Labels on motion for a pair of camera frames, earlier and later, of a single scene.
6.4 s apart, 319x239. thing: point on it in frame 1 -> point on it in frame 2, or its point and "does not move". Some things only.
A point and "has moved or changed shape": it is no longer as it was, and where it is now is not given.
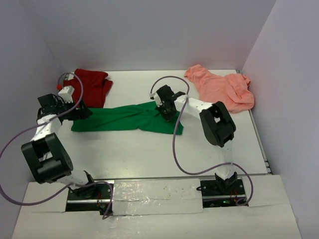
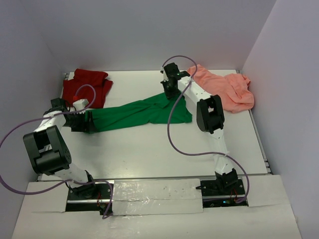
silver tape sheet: x=142 y=196 does not move
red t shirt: x=95 y=86 does not move
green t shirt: x=113 y=117 has moved or changed shape
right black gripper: x=167 y=117 -> x=169 y=94
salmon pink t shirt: x=231 y=91 does not move
